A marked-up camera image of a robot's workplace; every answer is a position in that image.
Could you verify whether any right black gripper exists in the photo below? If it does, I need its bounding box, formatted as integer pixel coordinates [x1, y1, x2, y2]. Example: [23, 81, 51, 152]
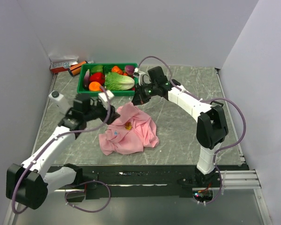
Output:
[131, 82, 158, 106]

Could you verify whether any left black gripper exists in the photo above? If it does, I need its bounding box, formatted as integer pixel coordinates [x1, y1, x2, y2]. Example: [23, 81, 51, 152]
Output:
[84, 98, 120, 124]

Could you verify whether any pink garment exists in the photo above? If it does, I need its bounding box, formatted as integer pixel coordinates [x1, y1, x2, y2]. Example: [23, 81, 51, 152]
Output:
[98, 102, 159, 156]

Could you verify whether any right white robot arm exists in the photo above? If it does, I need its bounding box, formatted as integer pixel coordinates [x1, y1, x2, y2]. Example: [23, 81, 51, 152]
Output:
[132, 66, 229, 187]

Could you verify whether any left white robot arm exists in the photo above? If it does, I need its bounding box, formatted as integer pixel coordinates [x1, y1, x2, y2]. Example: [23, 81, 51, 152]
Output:
[6, 90, 119, 214]

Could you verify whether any toy napa cabbage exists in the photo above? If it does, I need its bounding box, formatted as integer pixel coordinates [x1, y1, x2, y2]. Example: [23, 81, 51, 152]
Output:
[104, 72, 135, 91]

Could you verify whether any toy purple onion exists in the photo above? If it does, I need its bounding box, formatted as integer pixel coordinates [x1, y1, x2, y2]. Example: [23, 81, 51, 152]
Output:
[125, 65, 135, 75]

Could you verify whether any toy orange fruit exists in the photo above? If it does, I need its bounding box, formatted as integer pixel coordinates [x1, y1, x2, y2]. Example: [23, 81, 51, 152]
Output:
[89, 82, 102, 91]

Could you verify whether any toy orange carrot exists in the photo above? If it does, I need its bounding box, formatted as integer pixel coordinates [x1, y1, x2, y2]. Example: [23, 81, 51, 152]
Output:
[111, 66, 124, 75]

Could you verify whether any toy red bell pepper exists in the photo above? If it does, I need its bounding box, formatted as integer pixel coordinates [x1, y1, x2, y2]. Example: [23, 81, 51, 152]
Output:
[89, 72, 105, 85]

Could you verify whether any toy purple eggplant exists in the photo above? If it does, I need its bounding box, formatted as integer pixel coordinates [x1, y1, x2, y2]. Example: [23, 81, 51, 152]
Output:
[83, 69, 90, 90]

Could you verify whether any toy green pepper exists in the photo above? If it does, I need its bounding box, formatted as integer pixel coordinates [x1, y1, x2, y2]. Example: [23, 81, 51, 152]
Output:
[90, 65, 104, 73]

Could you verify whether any white bottle grey cap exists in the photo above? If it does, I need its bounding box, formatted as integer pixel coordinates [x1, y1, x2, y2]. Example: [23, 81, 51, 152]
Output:
[49, 90, 71, 115]

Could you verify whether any orange black cylinder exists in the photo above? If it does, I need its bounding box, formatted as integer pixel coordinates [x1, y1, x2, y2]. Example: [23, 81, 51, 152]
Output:
[68, 61, 88, 76]

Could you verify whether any red white cardboard box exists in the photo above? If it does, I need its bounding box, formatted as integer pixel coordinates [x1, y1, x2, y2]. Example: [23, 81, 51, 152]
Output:
[50, 60, 78, 74]

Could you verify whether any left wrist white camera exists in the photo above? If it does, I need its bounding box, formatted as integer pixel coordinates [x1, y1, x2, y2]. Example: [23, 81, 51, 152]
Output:
[98, 90, 114, 108]

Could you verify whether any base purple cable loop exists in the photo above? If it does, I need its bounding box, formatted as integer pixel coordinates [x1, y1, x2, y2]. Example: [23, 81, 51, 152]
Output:
[64, 180, 111, 213]

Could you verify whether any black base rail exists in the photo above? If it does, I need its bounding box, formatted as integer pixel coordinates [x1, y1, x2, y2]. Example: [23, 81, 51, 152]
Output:
[58, 165, 249, 200]

